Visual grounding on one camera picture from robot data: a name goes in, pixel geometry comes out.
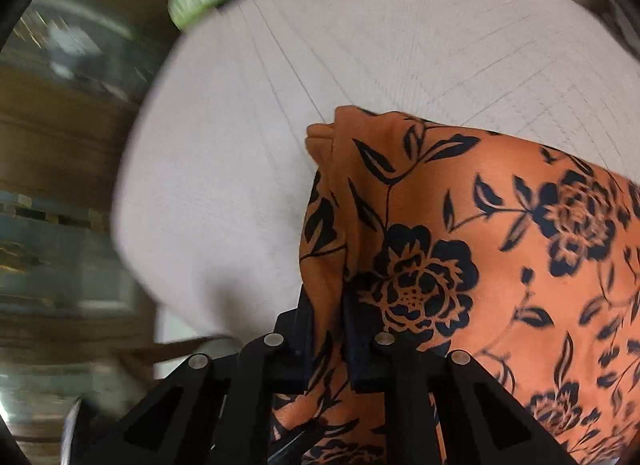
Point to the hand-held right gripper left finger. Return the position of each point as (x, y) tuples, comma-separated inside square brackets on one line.
[(299, 330)]

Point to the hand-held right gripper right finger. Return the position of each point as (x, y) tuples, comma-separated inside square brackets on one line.
[(357, 340)]

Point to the orange floral blouse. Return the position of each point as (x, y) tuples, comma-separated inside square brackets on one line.
[(475, 255)]

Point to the white quilted bed cover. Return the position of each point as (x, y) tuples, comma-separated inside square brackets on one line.
[(280, 95)]

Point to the wooden cabinet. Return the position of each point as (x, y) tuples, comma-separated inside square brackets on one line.
[(65, 170)]

